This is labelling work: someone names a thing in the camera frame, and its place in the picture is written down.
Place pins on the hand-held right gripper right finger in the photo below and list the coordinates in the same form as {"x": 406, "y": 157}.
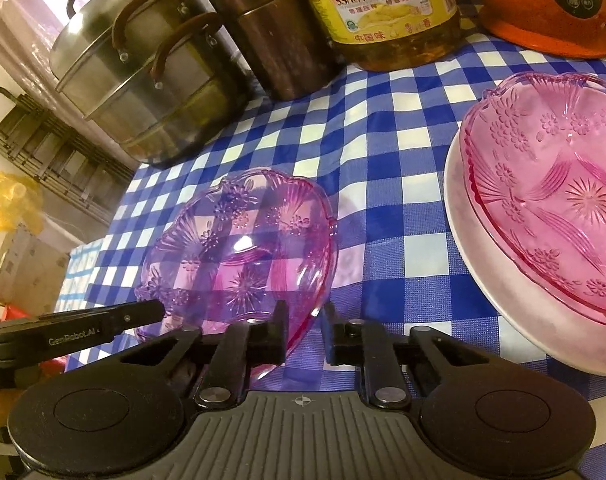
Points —
{"x": 339, "y": 340}

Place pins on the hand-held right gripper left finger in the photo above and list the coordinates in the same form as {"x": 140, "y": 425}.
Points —
{"x": 273, "y": 335}

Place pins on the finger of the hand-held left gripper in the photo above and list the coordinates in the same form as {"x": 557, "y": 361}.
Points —
{"x": 128, "y": 316}

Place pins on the pink glass bowl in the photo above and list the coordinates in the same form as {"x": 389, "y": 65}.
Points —
{"x": 548, "y": 175}
{"x": 243, "y": 240}

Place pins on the person's left hand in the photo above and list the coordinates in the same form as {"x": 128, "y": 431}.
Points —
{"x": 0, "y": 407}

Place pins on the light blue patterned cloth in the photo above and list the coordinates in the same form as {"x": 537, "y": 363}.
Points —
{"x": 83, "y": 275}

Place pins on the grey cardboard box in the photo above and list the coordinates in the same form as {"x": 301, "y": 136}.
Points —
{"x": 28, "y": 270}

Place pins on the yellow plastic bag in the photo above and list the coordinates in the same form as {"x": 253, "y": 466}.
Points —
{"x": 13, "y": 200}

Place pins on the white plate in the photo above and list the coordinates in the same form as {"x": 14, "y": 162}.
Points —
{"x": 483, "y": 285}

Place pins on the black folding rack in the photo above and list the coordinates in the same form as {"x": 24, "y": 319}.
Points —
{"x": 58, "y": 160}

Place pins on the blue checked tablecloth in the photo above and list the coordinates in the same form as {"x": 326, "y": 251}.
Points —
{"x": 408, "y": 160}

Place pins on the steel steamer pot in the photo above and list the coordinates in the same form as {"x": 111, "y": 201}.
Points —
{"x": 133, "y": 60}

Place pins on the brown metal canister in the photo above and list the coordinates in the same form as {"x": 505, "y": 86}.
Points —
{"x": 283, "y": 35}

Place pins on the cooking oil bottle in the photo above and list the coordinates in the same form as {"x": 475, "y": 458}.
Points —
{"x": 383, "y": 10}

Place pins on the orange rice cooker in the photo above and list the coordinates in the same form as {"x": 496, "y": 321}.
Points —
{"x": 533, "y": 10}

